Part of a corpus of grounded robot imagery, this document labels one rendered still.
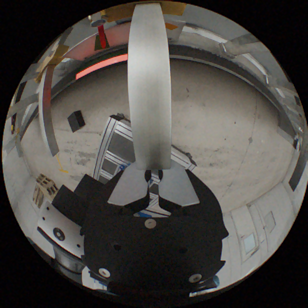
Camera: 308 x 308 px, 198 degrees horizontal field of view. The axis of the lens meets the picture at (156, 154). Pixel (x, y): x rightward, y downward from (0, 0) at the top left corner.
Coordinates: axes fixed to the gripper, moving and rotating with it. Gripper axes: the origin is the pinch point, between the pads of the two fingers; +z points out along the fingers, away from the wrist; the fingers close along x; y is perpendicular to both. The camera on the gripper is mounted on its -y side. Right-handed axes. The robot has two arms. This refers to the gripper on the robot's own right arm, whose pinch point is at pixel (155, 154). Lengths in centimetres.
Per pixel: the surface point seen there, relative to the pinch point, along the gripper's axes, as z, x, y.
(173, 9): -2.5, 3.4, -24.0
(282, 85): 0, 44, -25
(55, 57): -0.4, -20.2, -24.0
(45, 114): 0.8, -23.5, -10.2
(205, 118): 83, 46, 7
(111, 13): -3.3, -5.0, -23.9
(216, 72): 81, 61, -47
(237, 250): -52, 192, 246
